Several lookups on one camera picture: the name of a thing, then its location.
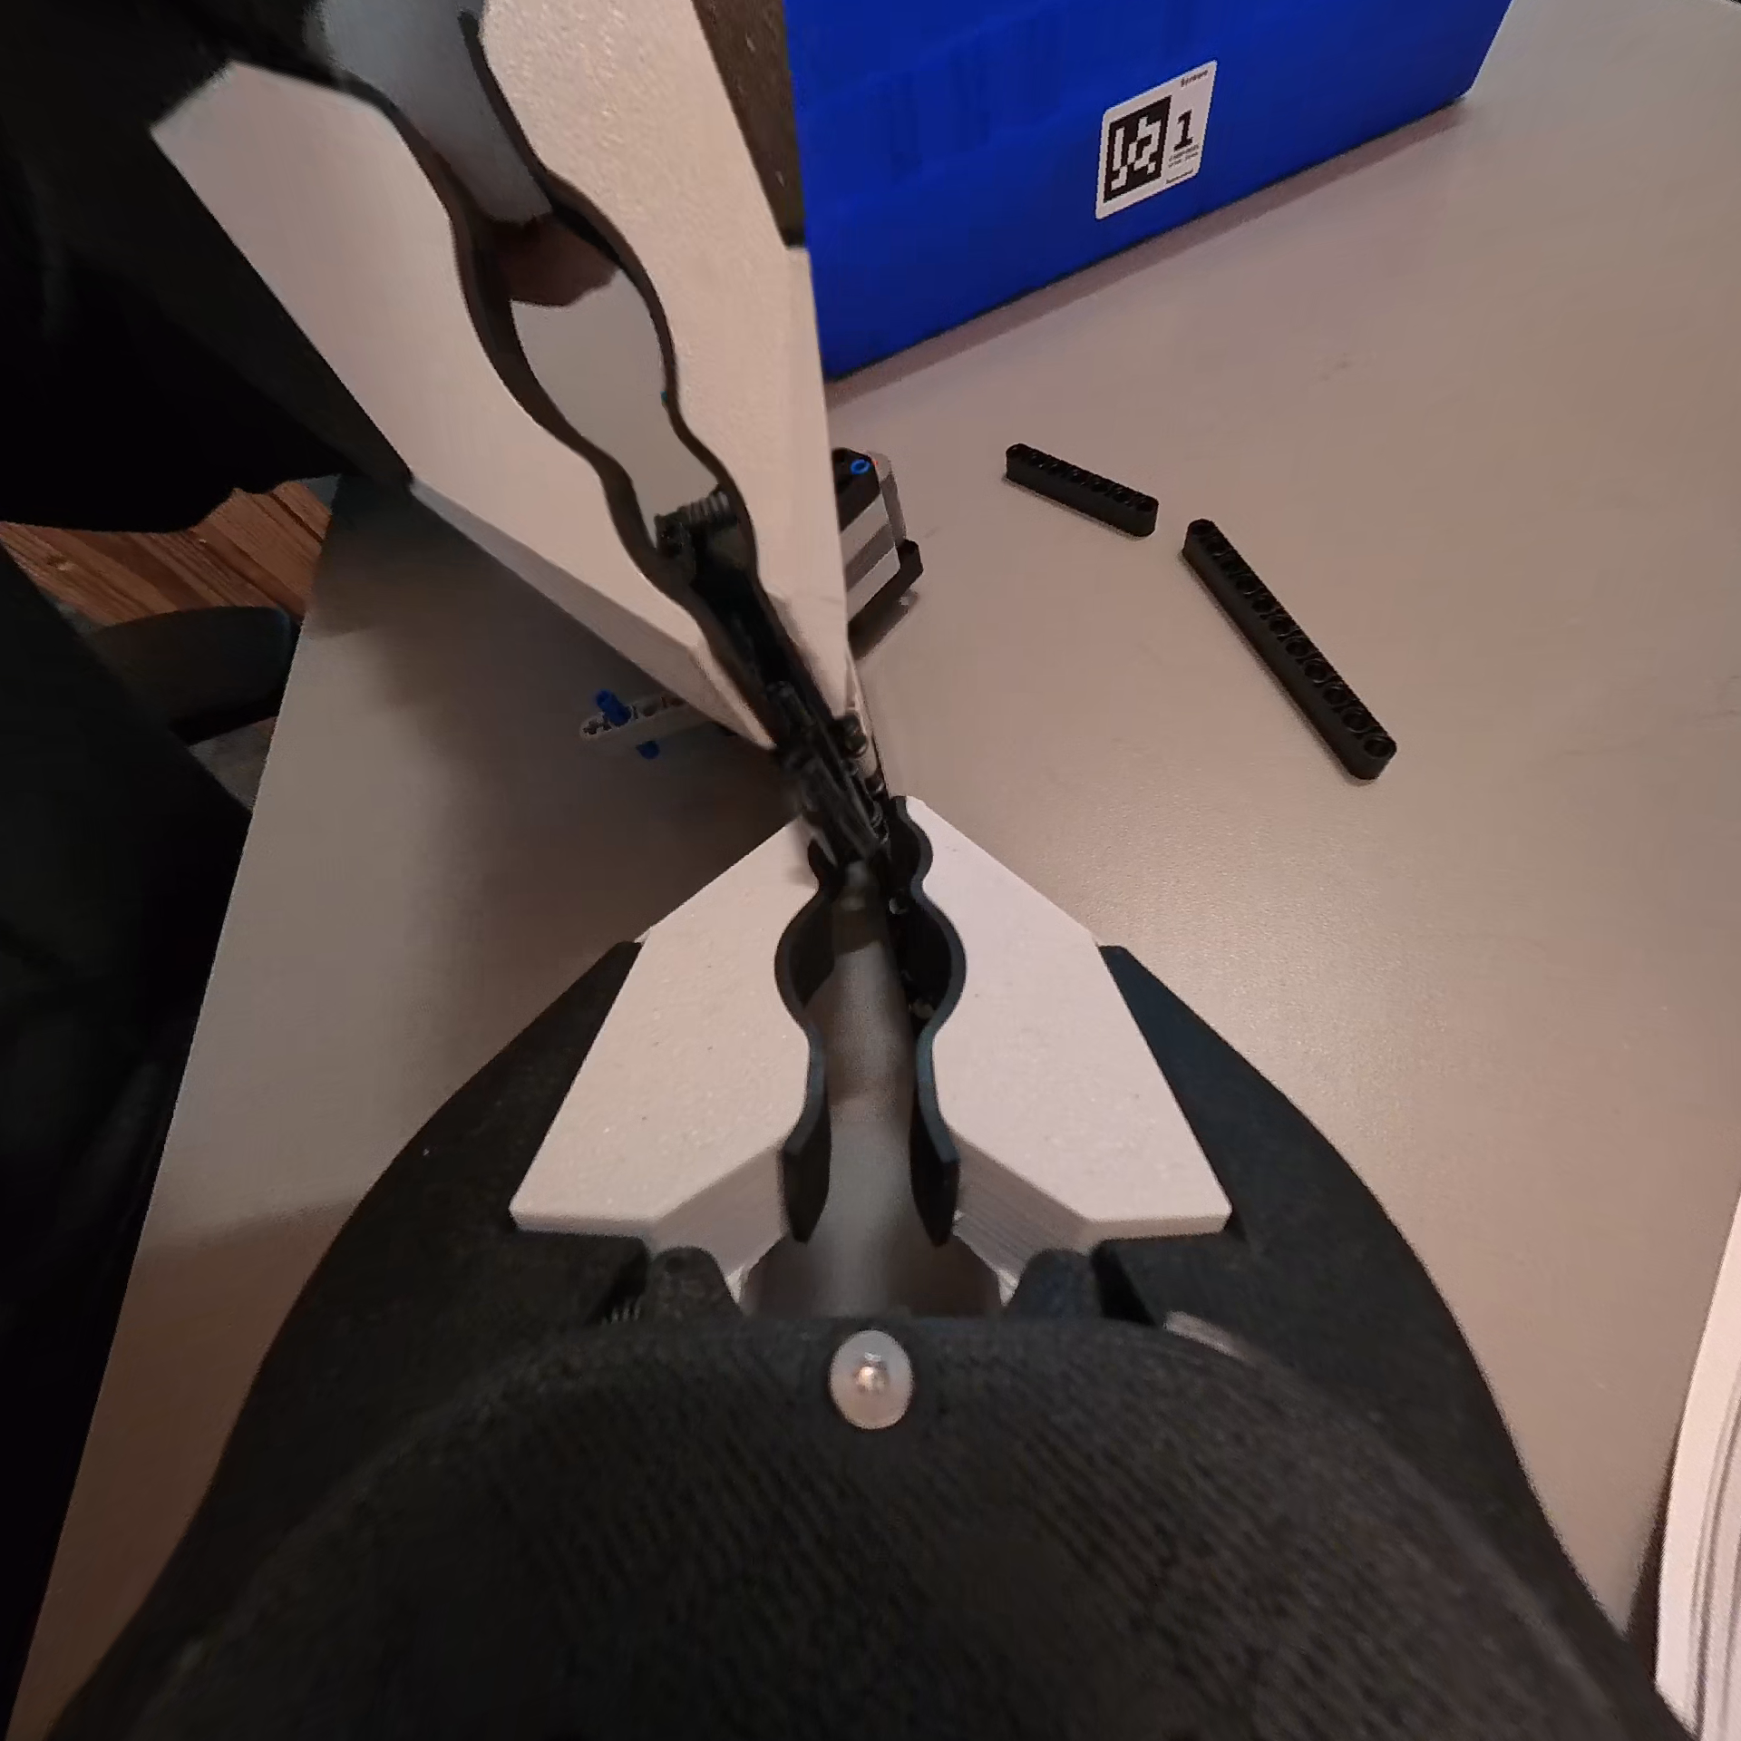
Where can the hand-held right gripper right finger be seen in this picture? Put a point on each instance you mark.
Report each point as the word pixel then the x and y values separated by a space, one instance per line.
pixel 1075 1088

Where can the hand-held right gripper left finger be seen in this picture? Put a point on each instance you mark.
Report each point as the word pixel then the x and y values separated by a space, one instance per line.
pixel 681 1088

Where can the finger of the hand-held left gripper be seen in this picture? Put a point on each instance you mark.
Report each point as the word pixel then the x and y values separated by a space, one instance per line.
pixel 410 341
pixel 735 300

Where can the toy brick motor assembly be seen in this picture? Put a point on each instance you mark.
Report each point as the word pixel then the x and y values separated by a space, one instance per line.
pixel 872 544

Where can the black toy beam with pins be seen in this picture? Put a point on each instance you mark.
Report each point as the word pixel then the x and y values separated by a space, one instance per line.
pixel 818 775

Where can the person's left forearm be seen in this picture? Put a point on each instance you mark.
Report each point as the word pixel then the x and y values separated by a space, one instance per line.
pixel 136 273

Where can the person's left hand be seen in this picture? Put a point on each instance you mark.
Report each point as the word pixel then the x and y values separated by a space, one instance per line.
pixel 552 261

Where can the blue plastic bin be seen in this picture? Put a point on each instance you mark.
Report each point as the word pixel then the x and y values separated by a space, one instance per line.
pixel 953 204

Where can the black office chair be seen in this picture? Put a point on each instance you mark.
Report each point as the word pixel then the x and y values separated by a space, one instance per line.
pixel 192 666

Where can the short black toy beam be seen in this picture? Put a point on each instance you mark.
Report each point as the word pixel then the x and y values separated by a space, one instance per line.
pixel 1083 489

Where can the long black toy beam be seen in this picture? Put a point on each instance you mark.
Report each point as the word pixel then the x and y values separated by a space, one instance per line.
pixel 1293 654

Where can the white instruction booklet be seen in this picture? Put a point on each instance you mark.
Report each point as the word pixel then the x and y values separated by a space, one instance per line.
pixel 1707 1497

